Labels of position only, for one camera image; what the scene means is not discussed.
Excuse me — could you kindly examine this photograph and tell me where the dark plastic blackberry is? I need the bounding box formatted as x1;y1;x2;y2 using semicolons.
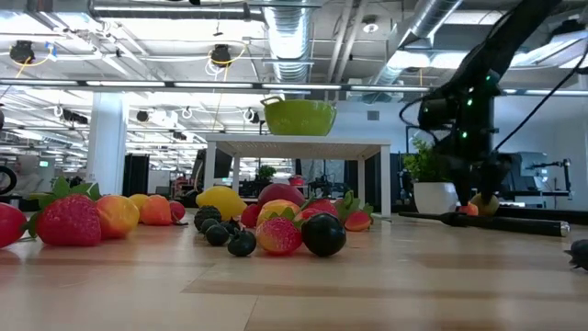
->
193;205;223;232

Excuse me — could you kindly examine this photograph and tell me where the dark red plastic apple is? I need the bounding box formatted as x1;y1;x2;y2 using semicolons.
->
256;182;307;208

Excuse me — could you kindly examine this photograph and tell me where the black curtain panel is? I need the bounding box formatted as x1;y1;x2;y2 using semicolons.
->
122;153;151;197

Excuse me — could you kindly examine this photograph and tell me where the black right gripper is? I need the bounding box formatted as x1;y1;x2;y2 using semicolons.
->
440;137;514;207

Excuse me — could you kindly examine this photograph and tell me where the small background plant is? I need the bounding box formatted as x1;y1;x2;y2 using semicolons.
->
254;164;277;183

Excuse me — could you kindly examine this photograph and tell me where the red plastic strawberry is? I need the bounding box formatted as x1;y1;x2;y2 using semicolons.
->
255;216;304;256
302;197;344;218
25;177;103;247
293;207;322;224
343;190;376;233

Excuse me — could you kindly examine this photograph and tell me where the person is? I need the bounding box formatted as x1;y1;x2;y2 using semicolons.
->
12;154;46;197

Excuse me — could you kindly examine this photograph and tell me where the white perforated shelf riser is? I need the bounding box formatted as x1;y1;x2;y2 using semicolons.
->
204;132;392;218

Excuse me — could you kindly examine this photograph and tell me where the black kitchen knife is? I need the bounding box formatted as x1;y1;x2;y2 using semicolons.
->
398;210;571;238

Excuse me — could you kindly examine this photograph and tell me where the dark plastic plum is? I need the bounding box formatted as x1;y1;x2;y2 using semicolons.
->
300;211;348;258

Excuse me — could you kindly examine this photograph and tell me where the black ceiling cable reel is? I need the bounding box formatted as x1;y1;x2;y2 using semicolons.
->
8;40;36;64
209;43;233;68

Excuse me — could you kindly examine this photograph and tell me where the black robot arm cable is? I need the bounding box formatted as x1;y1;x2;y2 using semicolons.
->
398;43;588;153

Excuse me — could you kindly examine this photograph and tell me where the white round column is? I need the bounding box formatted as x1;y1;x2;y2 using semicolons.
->
85;91;129;198

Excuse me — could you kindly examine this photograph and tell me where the red plastic cherry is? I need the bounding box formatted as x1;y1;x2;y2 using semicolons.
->
242;203;263;229
168;200;187;224
0;201;28;249

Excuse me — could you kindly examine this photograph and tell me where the yellow plastic lemon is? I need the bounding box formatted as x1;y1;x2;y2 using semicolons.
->
195;185;248;222

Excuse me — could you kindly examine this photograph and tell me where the silver ventilation duct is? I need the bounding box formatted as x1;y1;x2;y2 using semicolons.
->
262;0;322;85
374;0;465;86

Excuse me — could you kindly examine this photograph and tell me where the green colander bowl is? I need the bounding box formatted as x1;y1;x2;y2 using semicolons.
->
260;95;338;137

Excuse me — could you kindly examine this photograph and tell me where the black wheel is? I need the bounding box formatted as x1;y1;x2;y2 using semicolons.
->
0;165;18;197

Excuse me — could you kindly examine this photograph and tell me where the long LED light bar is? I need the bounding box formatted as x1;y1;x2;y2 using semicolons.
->
0;78;588;96

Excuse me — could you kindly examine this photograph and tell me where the small green potted plant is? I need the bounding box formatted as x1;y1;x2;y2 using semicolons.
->
402;137;460;216

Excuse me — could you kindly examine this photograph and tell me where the grey monitor on arm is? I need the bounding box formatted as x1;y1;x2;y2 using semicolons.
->
517;150;572;194

